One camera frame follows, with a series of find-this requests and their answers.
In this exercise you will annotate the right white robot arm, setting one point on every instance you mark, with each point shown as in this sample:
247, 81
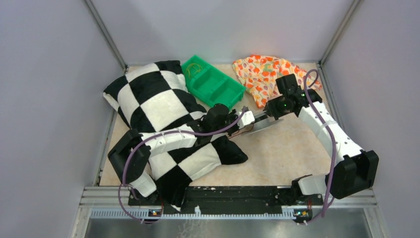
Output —
354, 168

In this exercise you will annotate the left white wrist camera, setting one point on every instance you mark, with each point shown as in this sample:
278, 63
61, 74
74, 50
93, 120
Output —
246, 119

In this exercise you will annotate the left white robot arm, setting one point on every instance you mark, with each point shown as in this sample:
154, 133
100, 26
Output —
166, 162

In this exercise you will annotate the green plastic compartment bin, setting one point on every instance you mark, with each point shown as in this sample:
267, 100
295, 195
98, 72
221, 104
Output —
211, 85

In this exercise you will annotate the orange floral cloth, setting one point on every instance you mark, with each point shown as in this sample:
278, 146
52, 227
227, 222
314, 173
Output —
258, 73

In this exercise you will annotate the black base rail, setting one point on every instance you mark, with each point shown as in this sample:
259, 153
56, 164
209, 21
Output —
231, 200

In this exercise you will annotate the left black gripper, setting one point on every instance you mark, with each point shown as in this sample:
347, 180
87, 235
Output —
233, 113

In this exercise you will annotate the black white checkered pillow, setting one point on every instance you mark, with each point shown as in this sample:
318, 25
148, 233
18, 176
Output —
154, 98

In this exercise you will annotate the white toothed cable strip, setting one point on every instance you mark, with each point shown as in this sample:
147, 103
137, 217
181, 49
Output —
143, 213

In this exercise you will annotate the grey filament spool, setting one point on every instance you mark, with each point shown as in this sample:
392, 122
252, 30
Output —
263, 121

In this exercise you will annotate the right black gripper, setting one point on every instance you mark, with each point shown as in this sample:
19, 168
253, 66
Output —
270, 108

